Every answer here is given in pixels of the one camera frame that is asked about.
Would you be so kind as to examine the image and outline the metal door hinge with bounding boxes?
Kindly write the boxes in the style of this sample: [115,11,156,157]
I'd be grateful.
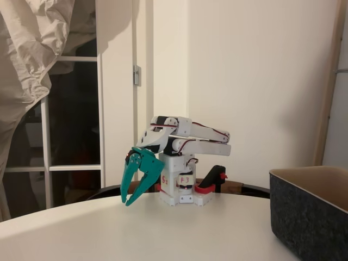
[132,65,142,87]

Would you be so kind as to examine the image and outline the white glazed door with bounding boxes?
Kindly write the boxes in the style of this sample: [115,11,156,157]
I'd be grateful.
[4,0,136,218]

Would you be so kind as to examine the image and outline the yellow F3 tape label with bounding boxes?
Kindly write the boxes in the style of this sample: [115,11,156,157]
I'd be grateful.
[177,175,193,188]

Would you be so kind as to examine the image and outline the dark curved chair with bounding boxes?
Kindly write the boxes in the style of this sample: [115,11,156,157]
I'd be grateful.
[86,178,271,203]

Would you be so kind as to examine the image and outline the dark grey felt bin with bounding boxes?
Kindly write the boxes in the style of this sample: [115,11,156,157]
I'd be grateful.
[269,165,348,261]

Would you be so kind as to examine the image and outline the wood framed frosted panel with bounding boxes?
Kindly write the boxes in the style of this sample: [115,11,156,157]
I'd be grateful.
[314,0,348,167]

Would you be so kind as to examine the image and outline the beige crumpled curtain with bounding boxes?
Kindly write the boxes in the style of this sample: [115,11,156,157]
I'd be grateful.
[0,0,97,222]

